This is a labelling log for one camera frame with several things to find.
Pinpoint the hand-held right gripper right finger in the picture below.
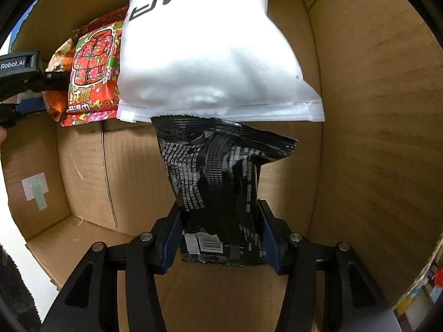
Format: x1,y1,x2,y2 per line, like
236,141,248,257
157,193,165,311
257,200,396,332

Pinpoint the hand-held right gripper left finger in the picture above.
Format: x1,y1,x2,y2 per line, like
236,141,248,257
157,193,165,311
42,210,183,332

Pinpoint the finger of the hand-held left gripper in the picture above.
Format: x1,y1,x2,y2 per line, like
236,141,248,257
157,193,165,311
0,97,48,127
39,71,73,93

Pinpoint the red floral snack packet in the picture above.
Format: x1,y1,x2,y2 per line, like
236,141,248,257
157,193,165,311
60,7,129,127

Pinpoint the black snack packet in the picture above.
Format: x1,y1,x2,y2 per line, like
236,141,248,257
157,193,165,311
151,115,299,268

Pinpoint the cardboard box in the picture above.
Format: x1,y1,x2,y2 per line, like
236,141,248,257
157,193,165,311
0,0,443,332

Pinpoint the orange snack packet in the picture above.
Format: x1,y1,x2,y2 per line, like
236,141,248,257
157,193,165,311
42,36,77,122

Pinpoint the white zip pouch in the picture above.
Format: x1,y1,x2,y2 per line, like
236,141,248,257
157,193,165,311
116,0,326,124

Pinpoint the dark fuzzy cloth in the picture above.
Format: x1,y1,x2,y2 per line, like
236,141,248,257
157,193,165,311
0,245,44,332

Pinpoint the shelf of books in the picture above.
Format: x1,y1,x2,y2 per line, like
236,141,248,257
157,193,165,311
394,237,443,332

